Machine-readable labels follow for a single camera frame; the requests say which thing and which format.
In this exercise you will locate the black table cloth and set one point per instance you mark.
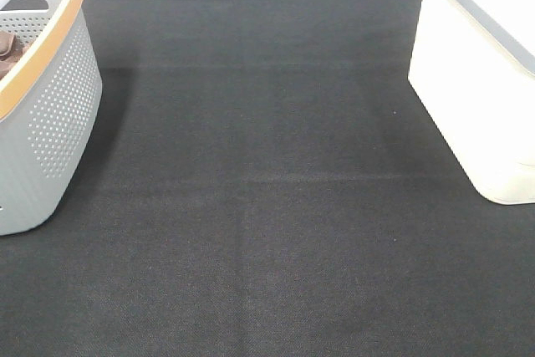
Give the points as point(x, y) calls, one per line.
point(261, 180)

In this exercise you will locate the white storage bin grey rim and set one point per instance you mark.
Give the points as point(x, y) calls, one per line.
point(472, 66)

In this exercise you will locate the grey perforated laundry basket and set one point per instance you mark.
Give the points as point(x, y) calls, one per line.
point(49, 102)

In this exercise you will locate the brown towels in basket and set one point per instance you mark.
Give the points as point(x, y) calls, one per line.
point(12, 50)

